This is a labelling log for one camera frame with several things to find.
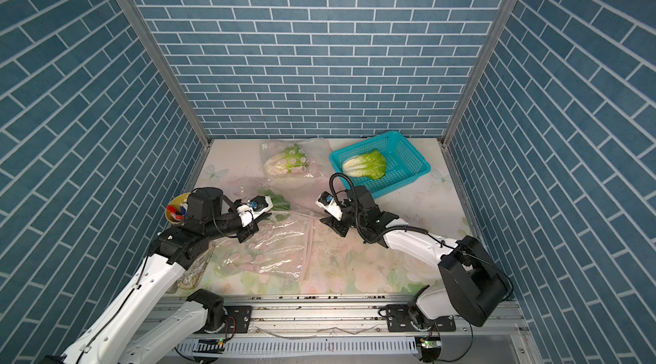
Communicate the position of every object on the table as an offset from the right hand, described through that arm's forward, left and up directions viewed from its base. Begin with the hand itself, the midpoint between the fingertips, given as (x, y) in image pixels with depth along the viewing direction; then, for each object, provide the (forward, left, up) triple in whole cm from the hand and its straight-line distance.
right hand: (327, 214), depth 84 cm
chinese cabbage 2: (+25, +17, -2) cm, 30 cm away
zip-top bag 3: (+40, +10, -12) cm, 43 cm away
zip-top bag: (+16, +20, -13) cm, 29 cm away
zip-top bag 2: (-8, +16, -11) cm, 21 cm away
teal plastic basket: (+33, -30, -9) cm, 46 cm away
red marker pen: (-4, +50, +2) cm, 51 cm away
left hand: (-6, +15, +10) cm, 19 cm away
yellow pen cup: (-2, +51, +1) cm, 51 cm away
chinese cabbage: (+26, -15, -3) cm, 30 cm away
